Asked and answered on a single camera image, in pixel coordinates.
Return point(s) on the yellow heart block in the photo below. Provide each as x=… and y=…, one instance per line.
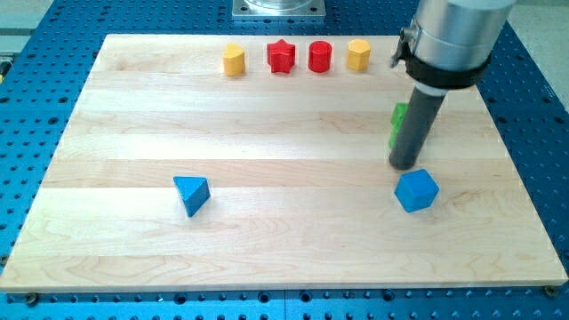
x=233, y=60

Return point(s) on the red star block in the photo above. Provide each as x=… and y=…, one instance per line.
x=281, y=56

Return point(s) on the green block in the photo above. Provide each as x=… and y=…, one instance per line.
x=396, y=120

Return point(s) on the blue perforated metal table plate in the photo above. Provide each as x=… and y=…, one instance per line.
x=44, y=83

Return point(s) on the wooden board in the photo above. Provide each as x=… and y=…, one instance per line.
x=302, y=192

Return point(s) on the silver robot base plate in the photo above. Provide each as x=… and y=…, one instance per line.
x=278, y=8

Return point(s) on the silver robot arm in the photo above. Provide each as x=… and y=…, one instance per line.
x=448, y=44

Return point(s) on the red cylinder block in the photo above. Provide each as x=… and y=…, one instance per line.
x=320, y=56

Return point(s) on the yellow hexagon block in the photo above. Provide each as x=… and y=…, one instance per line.
x=359, y=51

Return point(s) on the blue cube block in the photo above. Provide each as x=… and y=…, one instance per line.
x=416, y=190

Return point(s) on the blue triangle block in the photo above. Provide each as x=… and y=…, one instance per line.
x=194, y=192

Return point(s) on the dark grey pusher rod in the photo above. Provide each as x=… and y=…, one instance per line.
x=421, y=113

